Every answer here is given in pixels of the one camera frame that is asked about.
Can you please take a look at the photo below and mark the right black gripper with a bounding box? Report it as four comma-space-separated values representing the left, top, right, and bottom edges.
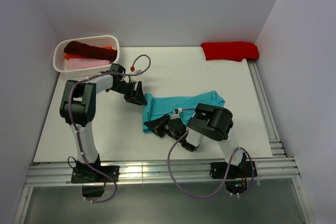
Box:
144, 113, 183, 143

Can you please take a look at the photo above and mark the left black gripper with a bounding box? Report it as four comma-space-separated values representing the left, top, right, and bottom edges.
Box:
111, 80, 148, 105

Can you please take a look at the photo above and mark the teal t shirt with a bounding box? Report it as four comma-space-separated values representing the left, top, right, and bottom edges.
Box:
142, 91, 225, 134

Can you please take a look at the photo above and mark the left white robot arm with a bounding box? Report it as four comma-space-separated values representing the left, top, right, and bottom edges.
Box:
59, 63, 147, 182

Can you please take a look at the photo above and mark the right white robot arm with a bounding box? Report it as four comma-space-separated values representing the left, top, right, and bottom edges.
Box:
143, 103, 247, 177

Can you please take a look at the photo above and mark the white plastic basket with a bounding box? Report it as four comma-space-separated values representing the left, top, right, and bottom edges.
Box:
52, 35, 120, 77

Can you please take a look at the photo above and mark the pink rolled shirt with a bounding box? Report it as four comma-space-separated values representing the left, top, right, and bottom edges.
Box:
66, 58, 110, 70

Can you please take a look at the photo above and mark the orange rolled shirt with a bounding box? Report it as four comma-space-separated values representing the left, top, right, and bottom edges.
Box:
64, 46, 114, 60

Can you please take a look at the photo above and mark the dark red rolled shirt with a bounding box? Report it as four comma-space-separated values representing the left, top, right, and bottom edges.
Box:
64, 40, 118, 62

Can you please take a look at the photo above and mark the red folded t shirt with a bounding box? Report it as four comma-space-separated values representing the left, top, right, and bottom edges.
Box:
201, 41, 259, 62

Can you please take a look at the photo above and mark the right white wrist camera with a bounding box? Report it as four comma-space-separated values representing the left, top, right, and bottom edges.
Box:
170, 108, 183, 120

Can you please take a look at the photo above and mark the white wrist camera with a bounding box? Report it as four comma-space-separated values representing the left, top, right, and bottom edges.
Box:
130, 68, 143, 77
170, 108, 183, 120

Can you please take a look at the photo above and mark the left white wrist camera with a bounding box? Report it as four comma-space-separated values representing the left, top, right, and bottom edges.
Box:
130, 68, 143, 77

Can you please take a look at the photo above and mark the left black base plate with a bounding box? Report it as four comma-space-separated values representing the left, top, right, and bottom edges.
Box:
70, 163, 120, 199

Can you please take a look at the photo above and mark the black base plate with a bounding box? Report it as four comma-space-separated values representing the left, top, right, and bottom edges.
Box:
209, 162, 258, 196
70, 163, 120, 199

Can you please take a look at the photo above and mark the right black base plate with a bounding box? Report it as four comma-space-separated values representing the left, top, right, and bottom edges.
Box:
209, 162, 258, 196

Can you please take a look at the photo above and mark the aluminium right side rail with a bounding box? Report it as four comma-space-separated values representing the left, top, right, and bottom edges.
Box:
247, 60, 287, 158

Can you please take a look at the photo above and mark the aluminium rail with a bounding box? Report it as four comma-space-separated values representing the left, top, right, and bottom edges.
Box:
247, 60, 287, 158
14, 157, 314, 223

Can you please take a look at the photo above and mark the aluminium front rail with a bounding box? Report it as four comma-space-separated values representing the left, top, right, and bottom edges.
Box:
14, 157, 314, 223

